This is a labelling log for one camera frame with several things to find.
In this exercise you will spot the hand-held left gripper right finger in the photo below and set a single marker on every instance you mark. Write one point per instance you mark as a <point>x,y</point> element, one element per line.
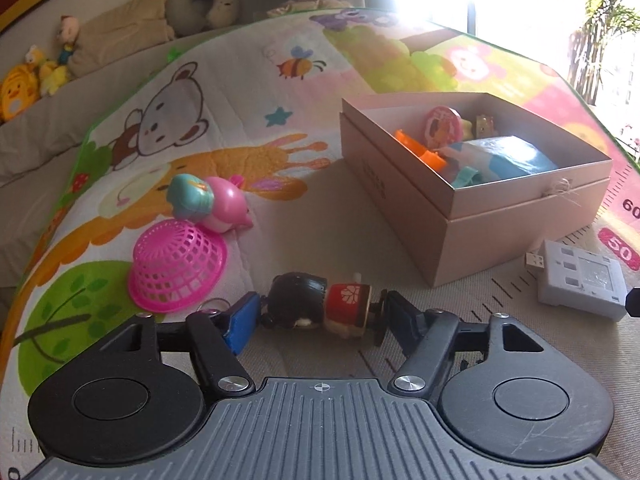
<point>402,320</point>

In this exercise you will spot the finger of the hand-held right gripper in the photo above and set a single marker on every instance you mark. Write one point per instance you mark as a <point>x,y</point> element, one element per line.
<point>634,302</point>

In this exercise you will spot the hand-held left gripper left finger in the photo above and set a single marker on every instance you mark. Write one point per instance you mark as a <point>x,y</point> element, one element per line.
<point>240,322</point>

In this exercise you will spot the pink cardboard box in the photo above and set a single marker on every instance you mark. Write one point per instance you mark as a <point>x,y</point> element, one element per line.
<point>480,220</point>

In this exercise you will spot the orange plastic toy mould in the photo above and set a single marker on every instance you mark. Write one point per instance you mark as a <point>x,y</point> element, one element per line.
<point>425,152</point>

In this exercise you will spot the blue and white packet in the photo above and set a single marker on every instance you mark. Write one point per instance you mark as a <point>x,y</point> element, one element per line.
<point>500,160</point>

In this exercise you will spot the pink and yellow cupcake toy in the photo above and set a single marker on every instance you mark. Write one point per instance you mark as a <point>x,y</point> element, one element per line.
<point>442,127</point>

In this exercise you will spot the yellow cheese toy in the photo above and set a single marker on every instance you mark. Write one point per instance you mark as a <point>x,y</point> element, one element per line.
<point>482,124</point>

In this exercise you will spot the white USB adapter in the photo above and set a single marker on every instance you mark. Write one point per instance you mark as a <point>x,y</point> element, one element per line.
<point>582,277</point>

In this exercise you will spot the pink plastic basket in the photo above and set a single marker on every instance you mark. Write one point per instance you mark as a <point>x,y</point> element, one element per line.
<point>175,265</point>

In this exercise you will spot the pink bird toy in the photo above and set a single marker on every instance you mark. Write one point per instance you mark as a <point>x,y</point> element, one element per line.
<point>229,206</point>

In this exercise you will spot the printed cartoon play mat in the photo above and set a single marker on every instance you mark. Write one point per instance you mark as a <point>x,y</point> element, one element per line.
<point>300,110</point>

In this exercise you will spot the outdoor tree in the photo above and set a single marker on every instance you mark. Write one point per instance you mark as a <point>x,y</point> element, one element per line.
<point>610,20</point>

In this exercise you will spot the grey neck pillow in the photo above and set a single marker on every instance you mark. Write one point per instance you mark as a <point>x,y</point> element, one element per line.
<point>192,7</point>

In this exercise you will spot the beige pillow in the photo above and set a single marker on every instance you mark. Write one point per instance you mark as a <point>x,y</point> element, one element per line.
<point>125,25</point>

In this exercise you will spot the yellow duck plush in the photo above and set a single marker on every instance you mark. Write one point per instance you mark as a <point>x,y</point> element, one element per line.
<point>17,92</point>

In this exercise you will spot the red-haired doll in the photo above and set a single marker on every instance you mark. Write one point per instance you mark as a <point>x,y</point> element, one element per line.
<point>67,35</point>

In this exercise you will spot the small white and yellow plush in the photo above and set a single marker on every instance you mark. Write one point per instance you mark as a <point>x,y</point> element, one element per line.
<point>35,55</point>

